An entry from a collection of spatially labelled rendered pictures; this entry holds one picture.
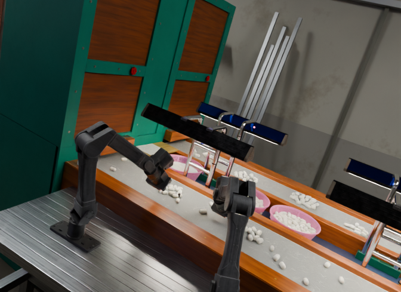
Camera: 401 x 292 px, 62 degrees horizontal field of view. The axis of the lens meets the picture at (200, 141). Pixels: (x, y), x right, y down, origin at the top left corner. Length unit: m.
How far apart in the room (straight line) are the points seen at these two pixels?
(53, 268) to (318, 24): 3.56
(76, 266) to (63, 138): 0.66
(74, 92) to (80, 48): 0.20
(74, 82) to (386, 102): 3.22
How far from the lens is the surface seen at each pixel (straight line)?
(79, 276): 1.23
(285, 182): 2.30
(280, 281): 1.31
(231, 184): 1.13
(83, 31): 1.59
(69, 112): 1.65
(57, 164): 1.73
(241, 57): 4.22
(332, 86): 4.01
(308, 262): 1.56
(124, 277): 1.24
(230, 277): 1.10
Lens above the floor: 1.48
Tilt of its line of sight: 16 degrees down
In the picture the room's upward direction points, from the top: 16 degrees clockwise
